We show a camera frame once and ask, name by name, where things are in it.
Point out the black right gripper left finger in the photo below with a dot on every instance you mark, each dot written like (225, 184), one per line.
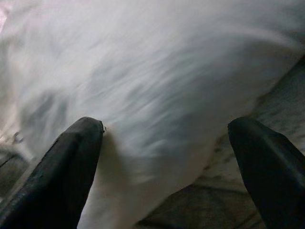
(52, 186)

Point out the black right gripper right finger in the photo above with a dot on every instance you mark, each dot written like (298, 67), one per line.
(274, 181)

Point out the white pillow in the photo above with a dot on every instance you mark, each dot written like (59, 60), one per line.
(152, 71)

